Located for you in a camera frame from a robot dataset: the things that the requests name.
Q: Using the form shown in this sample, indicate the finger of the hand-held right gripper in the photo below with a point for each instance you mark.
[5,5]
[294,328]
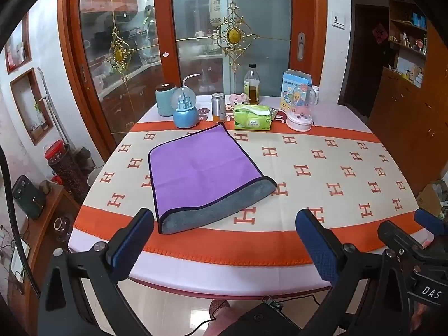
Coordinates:
[399,236]
[429,219]

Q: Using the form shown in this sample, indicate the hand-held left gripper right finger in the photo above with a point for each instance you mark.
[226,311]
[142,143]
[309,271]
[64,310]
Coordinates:
[315,245]

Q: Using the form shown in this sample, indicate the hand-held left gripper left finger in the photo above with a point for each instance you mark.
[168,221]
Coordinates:
[134,234]

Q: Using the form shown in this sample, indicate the purple and grey towel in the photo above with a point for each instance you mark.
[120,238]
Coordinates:
[199,168]

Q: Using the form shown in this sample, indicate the cardboard box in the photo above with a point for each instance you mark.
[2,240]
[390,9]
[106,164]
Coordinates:
[428,199]

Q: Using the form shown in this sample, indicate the round glass jar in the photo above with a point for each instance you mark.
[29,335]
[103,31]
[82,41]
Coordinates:
[62,229]

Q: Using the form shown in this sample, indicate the orange patterned table blanket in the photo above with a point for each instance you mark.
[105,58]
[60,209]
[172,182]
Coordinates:
[332,168]

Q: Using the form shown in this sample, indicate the wooden side table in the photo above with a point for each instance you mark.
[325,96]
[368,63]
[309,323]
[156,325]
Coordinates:
[52,210]

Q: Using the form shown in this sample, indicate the red-lidded glass jar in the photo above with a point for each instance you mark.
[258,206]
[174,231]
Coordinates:
[66,171]

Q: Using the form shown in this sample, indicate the wooden shelf cabinet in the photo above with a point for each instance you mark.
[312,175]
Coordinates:
[406,119]

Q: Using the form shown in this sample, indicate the dark green appliance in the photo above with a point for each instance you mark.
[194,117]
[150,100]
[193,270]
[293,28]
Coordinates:
[28,197]

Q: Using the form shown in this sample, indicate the person's leg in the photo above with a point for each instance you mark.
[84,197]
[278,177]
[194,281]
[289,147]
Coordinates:
[222,322]

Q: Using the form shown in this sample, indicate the pink round container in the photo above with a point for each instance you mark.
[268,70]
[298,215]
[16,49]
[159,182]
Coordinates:
[299,122]

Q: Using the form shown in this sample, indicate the blue snow globe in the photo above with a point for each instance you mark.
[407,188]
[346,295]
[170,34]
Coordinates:
[185,112]

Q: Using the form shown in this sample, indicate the teal cup with brown lid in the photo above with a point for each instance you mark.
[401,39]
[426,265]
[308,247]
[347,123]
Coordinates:
[165,99]

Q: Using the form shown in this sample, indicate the green tissue pack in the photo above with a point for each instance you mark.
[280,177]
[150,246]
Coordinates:
[252,119]

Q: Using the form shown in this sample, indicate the grey mop pole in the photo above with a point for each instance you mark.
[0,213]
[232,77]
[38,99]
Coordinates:
[52,108]

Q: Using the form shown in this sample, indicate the small white bottle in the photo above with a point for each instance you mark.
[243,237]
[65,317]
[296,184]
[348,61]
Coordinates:
[315,94]

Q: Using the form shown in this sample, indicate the silver canister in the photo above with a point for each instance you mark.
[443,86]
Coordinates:
[218,106]

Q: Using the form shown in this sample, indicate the blue cartoon carton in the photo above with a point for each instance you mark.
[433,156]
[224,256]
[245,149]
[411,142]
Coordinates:
[292,91]

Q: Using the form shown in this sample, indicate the dark wooden door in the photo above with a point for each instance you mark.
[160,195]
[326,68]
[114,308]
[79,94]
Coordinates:
[371,70]

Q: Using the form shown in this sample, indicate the pink pig figurine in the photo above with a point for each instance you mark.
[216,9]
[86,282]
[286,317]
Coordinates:
[238,98]

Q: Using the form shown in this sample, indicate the white gooseneck tube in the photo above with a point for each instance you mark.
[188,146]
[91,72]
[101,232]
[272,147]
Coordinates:
[190,77]

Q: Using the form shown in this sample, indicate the oil bottle with black cap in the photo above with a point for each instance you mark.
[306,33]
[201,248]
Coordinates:
[252,89]

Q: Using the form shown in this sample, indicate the glass sliding door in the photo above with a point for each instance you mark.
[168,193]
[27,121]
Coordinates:
[98,59]
[266,24]

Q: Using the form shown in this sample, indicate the gold door ornament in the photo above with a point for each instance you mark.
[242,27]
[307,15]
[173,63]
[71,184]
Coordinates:
[120,52]
[233,35]

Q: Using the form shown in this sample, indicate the wooden framed wall niche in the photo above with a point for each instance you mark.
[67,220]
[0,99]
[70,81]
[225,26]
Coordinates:
[31,108]
[17,45]

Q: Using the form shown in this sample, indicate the white light switch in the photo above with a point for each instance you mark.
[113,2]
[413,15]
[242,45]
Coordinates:
[338,20]

